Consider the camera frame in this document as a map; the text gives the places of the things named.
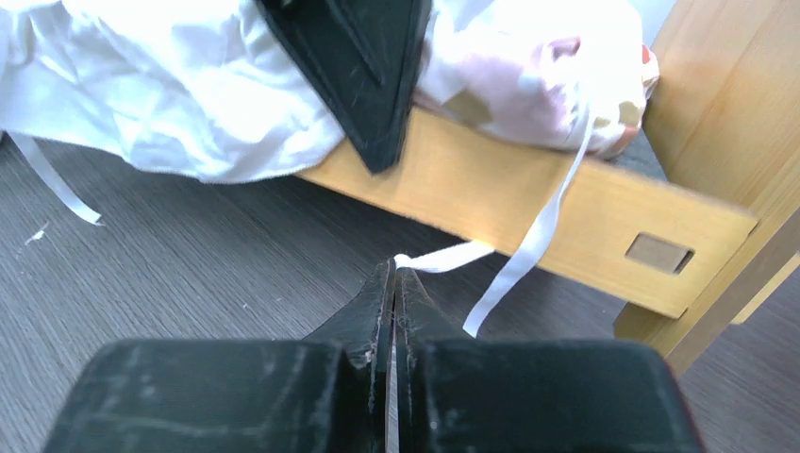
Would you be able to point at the large floral cushion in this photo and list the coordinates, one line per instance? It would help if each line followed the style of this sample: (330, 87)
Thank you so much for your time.
(205, 89)

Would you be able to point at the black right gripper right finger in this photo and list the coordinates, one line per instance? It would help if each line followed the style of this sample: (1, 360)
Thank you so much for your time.
(460, 394)

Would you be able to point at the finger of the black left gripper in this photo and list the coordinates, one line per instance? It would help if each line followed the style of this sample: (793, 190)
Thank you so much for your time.
(363, 58)

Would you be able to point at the wooden pet bed frame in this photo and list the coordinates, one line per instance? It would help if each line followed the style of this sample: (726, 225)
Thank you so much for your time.
(688, 255)

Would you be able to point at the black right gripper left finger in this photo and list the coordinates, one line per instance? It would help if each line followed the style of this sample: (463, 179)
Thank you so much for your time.
(327, 392)

